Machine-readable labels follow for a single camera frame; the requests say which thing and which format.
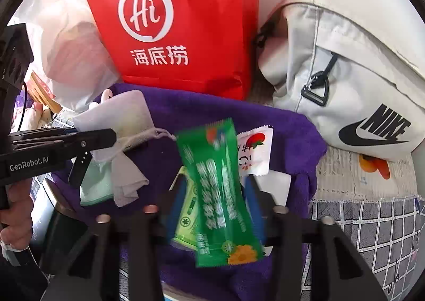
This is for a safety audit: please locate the purple towel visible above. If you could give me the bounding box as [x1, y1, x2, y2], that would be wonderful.
[50, 84, 328, 301]

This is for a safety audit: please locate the wooden headboard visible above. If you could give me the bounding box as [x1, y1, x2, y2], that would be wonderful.
[28, 70, 63, 112]

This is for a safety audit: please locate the light green packet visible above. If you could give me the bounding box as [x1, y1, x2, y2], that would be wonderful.
[169, 168, 203, 250]

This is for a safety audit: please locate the dark green packet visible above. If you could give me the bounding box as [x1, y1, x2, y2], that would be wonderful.
[176, 117, 264, 268]

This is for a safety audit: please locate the person's left forearm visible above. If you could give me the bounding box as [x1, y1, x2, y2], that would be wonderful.
[0, 241, 49, 301]

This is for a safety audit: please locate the grey waist bag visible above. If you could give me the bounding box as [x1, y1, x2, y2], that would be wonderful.
[254, 0, 425, 162]

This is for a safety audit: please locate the black tea box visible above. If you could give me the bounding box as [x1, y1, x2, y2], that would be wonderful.
[30, 178, 87, 275]

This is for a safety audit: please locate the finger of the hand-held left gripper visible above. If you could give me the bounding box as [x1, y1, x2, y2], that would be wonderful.
[13, 138, 117, 189]
[8, 128, 117, 143]

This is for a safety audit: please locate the white packet with tomato print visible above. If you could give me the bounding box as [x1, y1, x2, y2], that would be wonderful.
[236, 125, 274, 177]

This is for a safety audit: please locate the white plastic shopping bag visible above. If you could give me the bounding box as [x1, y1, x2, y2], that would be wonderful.
[7, 0, 123, 112]

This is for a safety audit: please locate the red paper bag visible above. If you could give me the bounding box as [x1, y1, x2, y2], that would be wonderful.
[80, 0, 260, 101]

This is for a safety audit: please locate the person's left hand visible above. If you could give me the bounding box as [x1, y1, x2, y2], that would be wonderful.
[0, 178, 34, 251]

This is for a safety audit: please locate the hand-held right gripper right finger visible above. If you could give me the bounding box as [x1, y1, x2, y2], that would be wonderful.
[245, 175, 387, 301]

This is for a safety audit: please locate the translucent white drawstring pouch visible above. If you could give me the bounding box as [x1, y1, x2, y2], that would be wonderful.
[72, 89, 177, 208]

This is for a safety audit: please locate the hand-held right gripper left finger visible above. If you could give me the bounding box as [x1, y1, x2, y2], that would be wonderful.
[41, 177, 187, 301]

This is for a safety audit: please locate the floral quilt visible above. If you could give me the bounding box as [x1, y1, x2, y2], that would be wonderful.
[11, 89, 55, 132]

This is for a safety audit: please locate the black cable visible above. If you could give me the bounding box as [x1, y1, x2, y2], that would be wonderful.
[15, 81, 31, 131]

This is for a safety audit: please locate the grey checked blanket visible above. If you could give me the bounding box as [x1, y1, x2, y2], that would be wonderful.
[305, 196, 425, 301]

